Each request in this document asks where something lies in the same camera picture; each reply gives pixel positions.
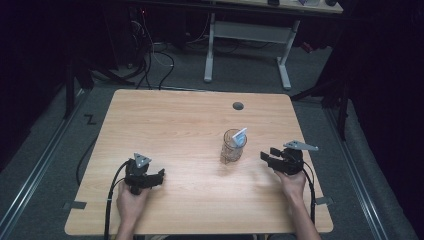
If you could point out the person's right hand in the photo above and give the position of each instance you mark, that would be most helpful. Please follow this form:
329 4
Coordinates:
293 185

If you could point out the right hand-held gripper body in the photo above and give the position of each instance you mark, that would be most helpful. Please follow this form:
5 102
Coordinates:
293 160

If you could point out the white-framed desk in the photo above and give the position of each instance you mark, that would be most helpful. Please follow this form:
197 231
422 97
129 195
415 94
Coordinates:
250 31

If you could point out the round grey table grommet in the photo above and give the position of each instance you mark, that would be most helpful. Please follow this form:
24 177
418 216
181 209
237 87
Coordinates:
238 106

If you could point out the grey tape strip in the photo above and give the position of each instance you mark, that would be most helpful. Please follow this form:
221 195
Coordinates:
75 205
324 200

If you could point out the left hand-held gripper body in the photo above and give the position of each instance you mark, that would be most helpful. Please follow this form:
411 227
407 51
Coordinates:
137 173

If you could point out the black metal stand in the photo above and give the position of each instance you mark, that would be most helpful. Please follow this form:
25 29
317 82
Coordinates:
70 90
343 110

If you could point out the metal floor rail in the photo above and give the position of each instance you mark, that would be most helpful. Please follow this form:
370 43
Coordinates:
358 180
36 170

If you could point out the blue and white packet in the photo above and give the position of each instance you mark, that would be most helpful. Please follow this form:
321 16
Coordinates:
240 137

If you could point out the clear glass cup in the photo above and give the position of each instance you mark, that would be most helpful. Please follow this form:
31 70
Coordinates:
232 150

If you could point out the person's left hand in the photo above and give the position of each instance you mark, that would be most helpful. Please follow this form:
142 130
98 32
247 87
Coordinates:
130 203

